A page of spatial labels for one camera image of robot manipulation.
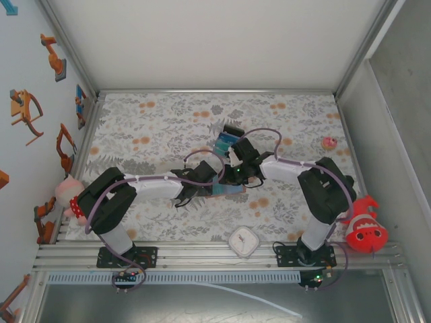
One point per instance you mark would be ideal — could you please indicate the thin white tube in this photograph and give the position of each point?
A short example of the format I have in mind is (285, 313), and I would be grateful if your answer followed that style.
(256, 297)

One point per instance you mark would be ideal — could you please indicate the red fish plush toy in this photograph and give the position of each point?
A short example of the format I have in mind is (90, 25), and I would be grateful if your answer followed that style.
(367, 235)

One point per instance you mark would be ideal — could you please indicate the pink pig plush toy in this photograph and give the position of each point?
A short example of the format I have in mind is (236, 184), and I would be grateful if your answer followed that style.
(67, 191)

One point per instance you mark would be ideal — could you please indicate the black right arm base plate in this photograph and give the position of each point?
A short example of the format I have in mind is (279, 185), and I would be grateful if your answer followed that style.
(286, 255)

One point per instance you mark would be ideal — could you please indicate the aluminium frame post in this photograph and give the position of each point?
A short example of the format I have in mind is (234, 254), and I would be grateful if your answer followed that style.
(67, 47)
(367, 47)

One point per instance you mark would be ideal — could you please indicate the aluminium frame rail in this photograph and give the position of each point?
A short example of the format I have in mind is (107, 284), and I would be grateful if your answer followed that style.
(85, 141)
(215, 91)

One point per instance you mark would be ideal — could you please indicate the black credit card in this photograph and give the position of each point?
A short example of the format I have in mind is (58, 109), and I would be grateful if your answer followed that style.
(233, 130)

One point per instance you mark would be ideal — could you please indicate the wide aluminium extrusion base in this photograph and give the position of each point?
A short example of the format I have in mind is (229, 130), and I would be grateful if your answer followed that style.
(202, 257)

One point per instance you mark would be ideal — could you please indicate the pink donut toy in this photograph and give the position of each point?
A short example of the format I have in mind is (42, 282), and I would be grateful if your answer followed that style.
(330, 143)

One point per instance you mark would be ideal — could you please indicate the small rectangular circuit board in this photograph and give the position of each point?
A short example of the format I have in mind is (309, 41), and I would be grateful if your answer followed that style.
(125, 278)

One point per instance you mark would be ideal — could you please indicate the orange grey gripper wall sticker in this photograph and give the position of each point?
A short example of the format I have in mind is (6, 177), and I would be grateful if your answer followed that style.
(23, 111)

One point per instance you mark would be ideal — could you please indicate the floral patterned table mat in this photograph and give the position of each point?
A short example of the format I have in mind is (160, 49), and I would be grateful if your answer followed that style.
(151, 134)

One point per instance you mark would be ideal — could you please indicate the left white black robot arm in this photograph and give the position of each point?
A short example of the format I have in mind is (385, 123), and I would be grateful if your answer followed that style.
(151, 186)

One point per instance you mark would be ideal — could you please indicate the white square clock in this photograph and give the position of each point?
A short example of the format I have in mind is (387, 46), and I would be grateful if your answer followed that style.
(243, 242)

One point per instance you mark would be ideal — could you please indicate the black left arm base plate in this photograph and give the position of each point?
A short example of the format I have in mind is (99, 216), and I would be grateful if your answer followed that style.
(107, 257)

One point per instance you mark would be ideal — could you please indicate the light blue credit card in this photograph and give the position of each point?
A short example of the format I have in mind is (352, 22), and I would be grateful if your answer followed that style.
(232, 190)

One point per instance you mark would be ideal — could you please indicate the round black circuit board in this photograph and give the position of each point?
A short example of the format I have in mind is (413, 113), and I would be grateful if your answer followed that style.
(314, 280)

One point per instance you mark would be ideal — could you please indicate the orange block wall sticker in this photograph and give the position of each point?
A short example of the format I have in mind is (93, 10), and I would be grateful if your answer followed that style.
(3, 179)

